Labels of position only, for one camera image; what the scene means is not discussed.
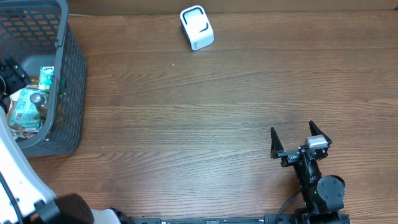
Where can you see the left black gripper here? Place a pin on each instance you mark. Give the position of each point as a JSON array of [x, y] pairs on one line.
[[15, 73]]

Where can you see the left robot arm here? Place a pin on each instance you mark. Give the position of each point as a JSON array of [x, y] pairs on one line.
[[24, 197]]

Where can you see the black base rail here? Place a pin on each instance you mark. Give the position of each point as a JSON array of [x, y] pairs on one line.
[[211, 221]]

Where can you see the grey plastic mesh basket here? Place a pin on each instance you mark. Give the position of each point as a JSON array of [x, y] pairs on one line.
[[37, 34]]

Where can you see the Kleenex tissue pocket pack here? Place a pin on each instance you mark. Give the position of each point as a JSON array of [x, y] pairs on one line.
[[45, 78]]

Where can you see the white barcode scanner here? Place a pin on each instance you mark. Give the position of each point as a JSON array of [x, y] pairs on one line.
[[196, 27]]

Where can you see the mint green wipes pack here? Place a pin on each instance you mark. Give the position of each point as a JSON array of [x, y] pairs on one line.
[[25, 114]]

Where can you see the yellow oil bottle silver cap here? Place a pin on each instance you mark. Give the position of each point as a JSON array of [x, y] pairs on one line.
[[40, 103]]

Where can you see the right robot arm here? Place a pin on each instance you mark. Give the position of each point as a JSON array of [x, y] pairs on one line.
[[322, 195]]

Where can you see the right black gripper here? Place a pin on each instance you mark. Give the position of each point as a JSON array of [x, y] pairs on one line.
[[290, 156]]

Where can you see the brown Pantree snack pouch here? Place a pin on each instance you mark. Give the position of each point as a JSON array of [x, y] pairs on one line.
[[19, 132]]

